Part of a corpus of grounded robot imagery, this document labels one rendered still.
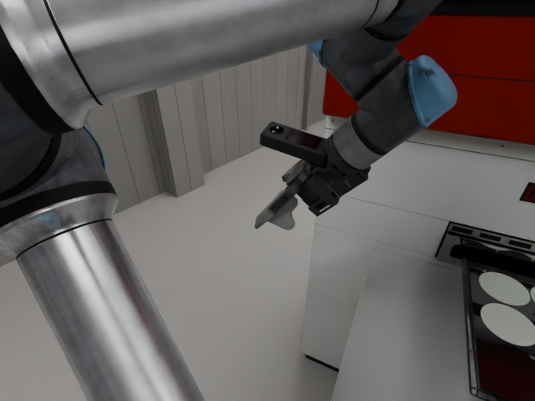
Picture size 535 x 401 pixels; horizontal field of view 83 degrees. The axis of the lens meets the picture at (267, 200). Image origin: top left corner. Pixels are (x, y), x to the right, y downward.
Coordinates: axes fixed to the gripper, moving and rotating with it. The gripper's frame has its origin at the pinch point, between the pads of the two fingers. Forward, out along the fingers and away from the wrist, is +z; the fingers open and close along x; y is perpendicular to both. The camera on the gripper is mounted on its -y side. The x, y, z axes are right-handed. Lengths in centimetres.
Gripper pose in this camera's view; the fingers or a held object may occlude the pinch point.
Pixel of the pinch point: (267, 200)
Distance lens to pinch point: 60.5
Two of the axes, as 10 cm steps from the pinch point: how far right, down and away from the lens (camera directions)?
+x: 3.8, -6.2, 6.9
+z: -5.4, 4.5, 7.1
